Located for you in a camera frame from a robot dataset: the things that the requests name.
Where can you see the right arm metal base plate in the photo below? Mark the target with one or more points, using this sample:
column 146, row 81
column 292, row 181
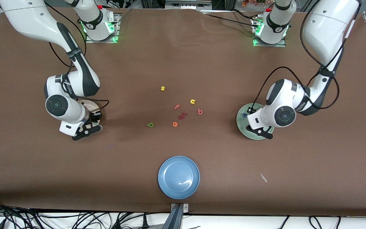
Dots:
column 117, row 28

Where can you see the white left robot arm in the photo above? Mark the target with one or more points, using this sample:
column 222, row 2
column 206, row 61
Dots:
column 326, row 31

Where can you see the salmon foam letter f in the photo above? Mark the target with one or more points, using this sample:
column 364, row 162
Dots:
column 177, row 107

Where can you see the white paper scrap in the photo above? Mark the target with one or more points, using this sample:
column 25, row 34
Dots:
column 263, row 177

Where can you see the pinkish red foam letter b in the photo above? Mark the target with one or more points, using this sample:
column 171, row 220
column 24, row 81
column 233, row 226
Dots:
column 199, row 111

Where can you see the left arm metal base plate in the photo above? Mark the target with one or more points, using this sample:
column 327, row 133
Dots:
column 281, row 44

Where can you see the brown table cover sheet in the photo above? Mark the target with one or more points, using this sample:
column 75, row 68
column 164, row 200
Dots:
column 183, row 63

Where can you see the pale green plate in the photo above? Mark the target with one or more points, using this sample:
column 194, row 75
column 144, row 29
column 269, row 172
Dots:
column 241, row 122

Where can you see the black power plug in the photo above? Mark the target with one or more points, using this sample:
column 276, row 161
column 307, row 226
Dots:
column 145, row 222

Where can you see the orange decoration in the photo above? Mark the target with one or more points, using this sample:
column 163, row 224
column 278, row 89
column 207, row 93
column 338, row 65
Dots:
column 253, row 2

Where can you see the aluminium profile bar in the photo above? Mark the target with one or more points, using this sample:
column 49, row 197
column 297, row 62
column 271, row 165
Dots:
column 176, row 216

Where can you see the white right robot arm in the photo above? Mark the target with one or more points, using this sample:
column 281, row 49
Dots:
column 30, row 19

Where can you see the blue plate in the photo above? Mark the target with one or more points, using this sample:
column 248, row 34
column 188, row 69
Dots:
column 179, row 177

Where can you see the beige brown plate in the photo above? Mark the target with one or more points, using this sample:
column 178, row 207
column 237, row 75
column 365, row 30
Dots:
column 91, row 106

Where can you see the orange foam letter e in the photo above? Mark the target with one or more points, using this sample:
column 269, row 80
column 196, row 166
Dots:
column 175, row 124

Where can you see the grey metal box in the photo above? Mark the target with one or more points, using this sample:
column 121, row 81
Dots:
column 186, row 4

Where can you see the green foam letter p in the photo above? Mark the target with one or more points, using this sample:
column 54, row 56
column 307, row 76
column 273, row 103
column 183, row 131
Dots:
column 149, row 124

